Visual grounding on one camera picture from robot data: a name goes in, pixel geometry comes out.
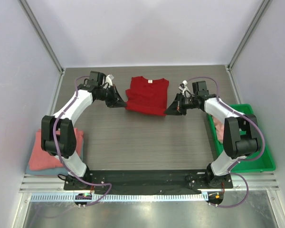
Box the left aluminium frame post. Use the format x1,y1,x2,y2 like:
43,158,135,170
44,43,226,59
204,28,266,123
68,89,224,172
18,0,65,75

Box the aluminium front rail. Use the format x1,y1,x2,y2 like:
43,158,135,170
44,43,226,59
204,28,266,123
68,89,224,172
19,172,280,193

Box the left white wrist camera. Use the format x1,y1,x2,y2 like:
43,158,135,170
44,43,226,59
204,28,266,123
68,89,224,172
103,75,114,89

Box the red t shirt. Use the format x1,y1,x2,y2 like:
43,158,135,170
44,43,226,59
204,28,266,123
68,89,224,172
125,76,169,116

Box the green plastic tray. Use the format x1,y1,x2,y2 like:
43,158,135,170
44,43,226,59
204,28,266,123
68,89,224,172
207,104,276,173

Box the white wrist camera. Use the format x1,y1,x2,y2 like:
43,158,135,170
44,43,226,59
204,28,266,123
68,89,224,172
103,75,114,89
179,80,191,97

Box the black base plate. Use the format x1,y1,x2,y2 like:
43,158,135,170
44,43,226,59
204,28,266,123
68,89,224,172
63,169,234,191

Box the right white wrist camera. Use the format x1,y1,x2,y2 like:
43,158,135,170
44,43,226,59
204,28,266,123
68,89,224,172
179,80,191,97

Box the aluminium frame post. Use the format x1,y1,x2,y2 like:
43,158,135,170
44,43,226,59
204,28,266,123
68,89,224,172
18,0,65,75
226,0,272,71

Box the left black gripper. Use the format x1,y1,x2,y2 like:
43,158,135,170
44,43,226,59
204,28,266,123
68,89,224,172
96,84,127,108

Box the folded pink t shirt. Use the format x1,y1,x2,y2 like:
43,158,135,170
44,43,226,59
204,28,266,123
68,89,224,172
28,128,84,171

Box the perforated white cable duct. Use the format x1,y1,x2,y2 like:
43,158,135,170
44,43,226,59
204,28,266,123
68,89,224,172
30,192,208,203

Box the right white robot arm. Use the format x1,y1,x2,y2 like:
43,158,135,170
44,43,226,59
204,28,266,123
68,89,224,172
165,81,265,188

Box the pink t shirt in tray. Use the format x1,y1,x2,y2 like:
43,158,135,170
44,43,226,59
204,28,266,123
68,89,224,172
208,115,224,144

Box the right aluminium frame post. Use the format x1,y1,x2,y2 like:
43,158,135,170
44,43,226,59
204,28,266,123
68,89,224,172
226,0,272,71

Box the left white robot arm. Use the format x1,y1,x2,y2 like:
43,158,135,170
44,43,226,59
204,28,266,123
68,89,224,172
41,71,126,190

